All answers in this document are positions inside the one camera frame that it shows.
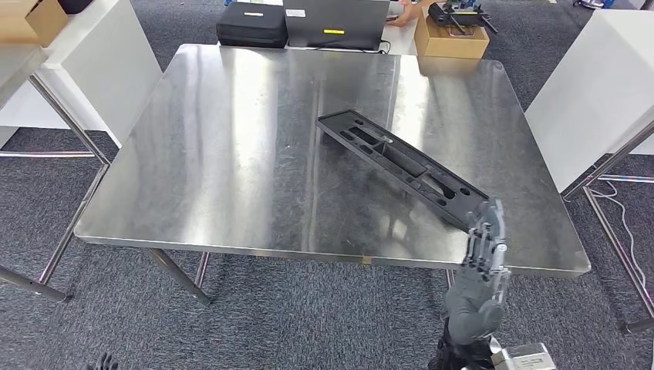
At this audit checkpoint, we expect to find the stainless steel workbench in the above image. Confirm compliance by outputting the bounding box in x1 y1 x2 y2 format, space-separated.
73 43 592 308

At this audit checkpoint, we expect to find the black object in box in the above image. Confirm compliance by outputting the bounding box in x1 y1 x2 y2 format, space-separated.
57 0 96 15

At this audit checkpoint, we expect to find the grey laptop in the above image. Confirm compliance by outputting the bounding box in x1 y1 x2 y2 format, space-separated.
282 0 391 52

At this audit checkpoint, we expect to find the steel frame table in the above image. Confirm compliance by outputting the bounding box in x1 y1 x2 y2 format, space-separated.
561 118 654 335
0 43 111 303

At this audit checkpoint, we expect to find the black hard case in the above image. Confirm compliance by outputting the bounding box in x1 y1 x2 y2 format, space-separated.
215 1 289 49

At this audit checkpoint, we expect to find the person's hand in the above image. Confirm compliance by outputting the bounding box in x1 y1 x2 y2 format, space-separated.
386 0 435 28

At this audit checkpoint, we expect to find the cardboard box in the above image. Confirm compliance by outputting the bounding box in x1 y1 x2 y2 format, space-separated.
413 8 491 60
0 0 69 48

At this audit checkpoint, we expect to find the white power cable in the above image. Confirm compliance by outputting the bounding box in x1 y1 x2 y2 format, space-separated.
590 181 649 290

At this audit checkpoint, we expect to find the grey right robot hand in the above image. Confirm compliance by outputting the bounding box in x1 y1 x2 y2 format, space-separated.
442 197 512 348

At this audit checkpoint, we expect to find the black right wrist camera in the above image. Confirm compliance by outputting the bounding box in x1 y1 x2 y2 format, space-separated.
491 343 558 370

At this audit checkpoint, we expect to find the black plastic frame part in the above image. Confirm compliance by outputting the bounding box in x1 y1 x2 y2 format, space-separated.
315 109 491 234

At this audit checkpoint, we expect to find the white cabinet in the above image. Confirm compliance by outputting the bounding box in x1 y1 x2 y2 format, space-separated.
524 8 654 194
0 0 164 150

